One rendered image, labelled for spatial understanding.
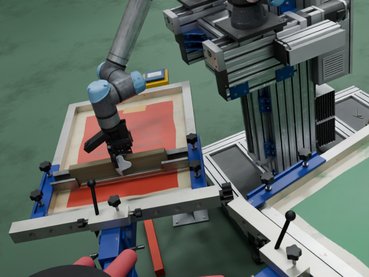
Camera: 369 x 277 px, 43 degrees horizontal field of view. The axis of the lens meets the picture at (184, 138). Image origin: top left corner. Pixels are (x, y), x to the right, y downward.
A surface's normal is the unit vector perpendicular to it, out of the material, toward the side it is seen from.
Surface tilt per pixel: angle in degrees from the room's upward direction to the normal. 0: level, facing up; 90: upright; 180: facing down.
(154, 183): 0
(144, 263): 0
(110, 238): 0
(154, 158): 91
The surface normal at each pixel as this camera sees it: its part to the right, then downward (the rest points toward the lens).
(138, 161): 0.06, 0.58
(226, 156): -0.19, -0.80
